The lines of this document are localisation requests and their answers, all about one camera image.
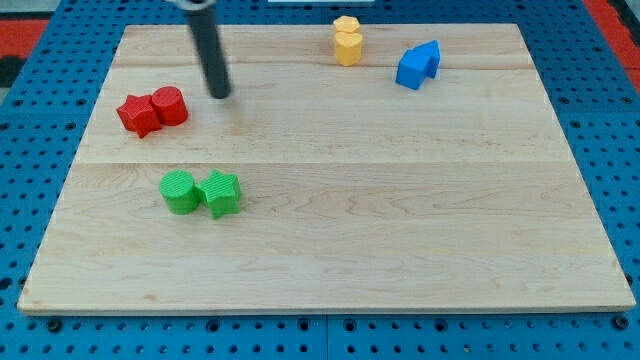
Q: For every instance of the green star block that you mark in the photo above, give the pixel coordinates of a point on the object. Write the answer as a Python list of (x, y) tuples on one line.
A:
[(220, 193)]

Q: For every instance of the yellow hexagon block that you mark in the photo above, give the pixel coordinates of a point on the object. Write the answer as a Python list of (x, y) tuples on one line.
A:
[(346, 24)]

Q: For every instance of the red star block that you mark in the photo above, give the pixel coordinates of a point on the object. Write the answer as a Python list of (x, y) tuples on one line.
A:
[(138, 115)]

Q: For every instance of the light wooden board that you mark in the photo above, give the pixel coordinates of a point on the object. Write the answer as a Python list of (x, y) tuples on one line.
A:
[(359, 195)]

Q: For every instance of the yellow heart block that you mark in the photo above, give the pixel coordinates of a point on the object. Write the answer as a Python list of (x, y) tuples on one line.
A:
[(347, 48)]

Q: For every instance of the green cylinder block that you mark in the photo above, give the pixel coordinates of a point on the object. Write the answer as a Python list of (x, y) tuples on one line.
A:
[(178, 189)]

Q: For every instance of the blue cube block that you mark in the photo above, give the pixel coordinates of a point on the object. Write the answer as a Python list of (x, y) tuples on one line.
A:
[(412, 69)]

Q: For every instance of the red cylinder block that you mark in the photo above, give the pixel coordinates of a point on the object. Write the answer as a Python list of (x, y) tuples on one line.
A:
[(169, 105)]

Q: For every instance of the blue pentagon block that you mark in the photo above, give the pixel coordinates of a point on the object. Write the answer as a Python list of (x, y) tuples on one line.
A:
[(431, 50)]

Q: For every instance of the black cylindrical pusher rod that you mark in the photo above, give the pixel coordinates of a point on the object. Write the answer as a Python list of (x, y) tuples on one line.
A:
[(201, 19)]

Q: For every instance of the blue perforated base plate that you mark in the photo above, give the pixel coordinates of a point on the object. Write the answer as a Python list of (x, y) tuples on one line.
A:
[(586, 71)]

